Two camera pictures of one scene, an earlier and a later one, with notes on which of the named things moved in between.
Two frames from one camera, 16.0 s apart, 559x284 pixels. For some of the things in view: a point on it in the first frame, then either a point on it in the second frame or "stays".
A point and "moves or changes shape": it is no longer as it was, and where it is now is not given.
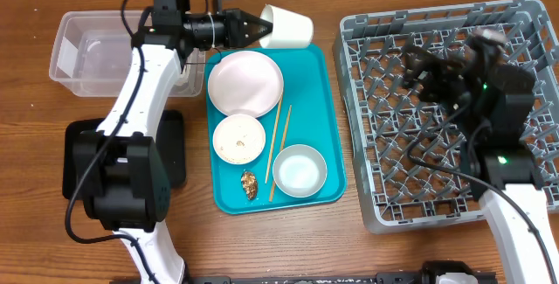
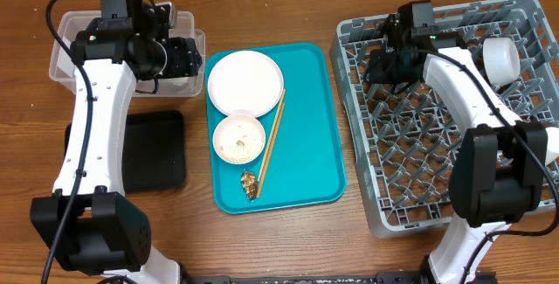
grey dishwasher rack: x=405 y=149 stays
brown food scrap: x=249 y=184 stays
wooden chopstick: x=283 y=136 → x=271 y=152
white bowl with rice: x=238 y=139 stays
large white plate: x=245 y=82 stays
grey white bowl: x=299 y=170 → x=553 y=144
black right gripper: x=438 y=67 → x=377 y=75
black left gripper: x=235 y=25 → x=183 y=57
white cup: x=291 y=30 moves or changes shape
